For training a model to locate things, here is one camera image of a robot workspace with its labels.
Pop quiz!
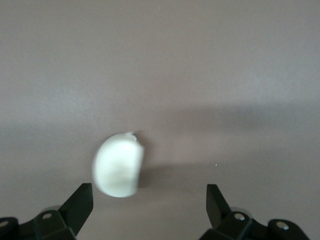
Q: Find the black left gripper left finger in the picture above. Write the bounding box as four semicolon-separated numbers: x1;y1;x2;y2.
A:
0;183;95;240

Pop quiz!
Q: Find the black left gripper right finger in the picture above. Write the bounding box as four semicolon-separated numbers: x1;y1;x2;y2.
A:
199;183;311;240

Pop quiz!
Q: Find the white steamed bun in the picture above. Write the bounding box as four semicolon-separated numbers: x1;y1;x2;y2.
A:
91;131;146;199

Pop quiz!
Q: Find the brown table cover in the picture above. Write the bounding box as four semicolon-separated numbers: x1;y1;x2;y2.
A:
0;0;320;240

